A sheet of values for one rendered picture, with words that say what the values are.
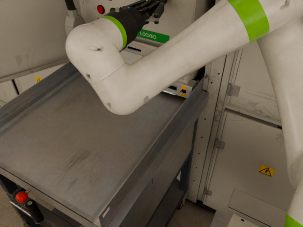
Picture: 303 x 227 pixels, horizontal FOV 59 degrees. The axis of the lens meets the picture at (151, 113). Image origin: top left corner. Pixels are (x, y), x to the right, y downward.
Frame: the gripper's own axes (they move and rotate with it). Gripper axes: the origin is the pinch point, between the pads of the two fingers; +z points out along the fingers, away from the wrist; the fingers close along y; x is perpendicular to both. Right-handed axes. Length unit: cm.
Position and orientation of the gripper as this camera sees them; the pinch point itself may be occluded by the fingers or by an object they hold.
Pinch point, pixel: (159, 0)
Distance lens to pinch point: 92.3
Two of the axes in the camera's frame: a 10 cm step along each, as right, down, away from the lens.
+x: -0.1, -7.4, -6.7
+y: 8.7, 3.2, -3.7
